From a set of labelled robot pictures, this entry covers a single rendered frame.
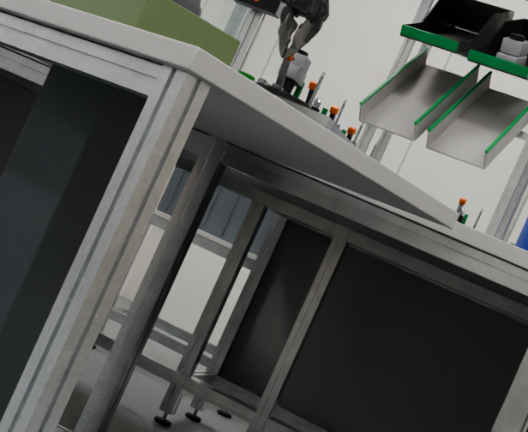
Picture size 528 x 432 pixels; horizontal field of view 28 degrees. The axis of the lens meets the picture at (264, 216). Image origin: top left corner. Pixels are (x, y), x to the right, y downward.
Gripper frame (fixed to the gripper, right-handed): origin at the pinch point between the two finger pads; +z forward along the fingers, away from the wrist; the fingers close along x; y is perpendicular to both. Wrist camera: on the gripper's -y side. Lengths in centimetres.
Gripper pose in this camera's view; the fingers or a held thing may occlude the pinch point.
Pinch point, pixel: (286, 53)
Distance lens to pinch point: 228.6
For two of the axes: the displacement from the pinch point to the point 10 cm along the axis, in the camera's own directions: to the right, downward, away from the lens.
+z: -4.1, 9.1, -0.2
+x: 8.7, 3.9, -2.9
